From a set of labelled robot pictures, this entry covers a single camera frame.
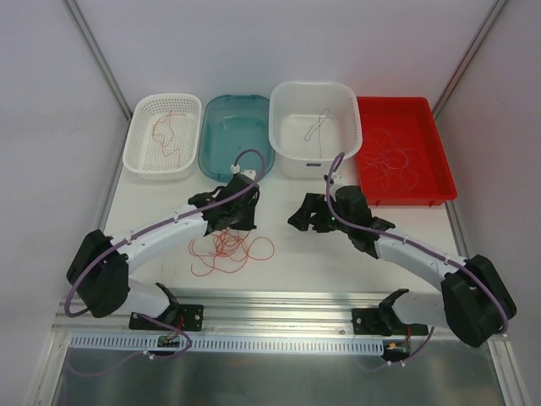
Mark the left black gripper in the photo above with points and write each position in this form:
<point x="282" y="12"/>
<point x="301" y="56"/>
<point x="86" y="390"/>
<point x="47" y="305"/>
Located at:
<point x="236" y="216"/>

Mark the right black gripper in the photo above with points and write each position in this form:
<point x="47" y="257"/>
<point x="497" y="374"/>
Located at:
<point x="320" y="216"/>

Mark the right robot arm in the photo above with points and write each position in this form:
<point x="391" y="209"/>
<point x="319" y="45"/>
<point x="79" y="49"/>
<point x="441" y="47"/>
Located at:
<point x="472" y="299"/>

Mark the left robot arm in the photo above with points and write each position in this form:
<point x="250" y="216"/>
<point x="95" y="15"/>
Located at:
<point x="100" y="274"/>

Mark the white plastic tub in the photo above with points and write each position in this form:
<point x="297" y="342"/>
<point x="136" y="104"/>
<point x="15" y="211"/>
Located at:
<point x="310" y="123"/>

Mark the teal transparent plastic bin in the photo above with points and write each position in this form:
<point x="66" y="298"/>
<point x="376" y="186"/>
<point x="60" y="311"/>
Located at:
<point x="233" y="124"/>

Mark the white perforated basket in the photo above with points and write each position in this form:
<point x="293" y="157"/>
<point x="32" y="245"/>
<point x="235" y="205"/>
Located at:
<point x="163" y="137"/>

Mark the red plastic tray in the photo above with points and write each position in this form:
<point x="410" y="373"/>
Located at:
<point x="402" y="161"/>

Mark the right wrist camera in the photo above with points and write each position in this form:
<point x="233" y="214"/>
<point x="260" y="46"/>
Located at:
<point x="335" y="181"/>

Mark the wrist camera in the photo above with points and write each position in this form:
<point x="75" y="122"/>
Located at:
<point x="248" y="173"/>
<point x="335" y="181"/>

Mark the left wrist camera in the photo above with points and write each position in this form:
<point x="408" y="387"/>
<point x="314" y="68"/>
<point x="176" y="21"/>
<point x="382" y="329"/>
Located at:
<point x="248" y="173"/>

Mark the aluminium mounting rail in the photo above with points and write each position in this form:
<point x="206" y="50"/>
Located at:
<point x="277" y="314"/>

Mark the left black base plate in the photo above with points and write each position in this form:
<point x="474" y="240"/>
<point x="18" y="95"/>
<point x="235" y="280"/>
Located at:
<point x="186" y="317"/>

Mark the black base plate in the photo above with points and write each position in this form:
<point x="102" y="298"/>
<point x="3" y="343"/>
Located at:
<point x="186" y="317"/>
<point x="368" y="321"/>

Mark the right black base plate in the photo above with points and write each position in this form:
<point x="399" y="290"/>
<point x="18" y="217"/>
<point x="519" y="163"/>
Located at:
<point x="368" y="321"/>

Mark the white slotted cable duct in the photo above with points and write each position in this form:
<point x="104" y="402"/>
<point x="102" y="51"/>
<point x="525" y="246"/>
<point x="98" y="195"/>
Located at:
<point x="230" y="344"/>

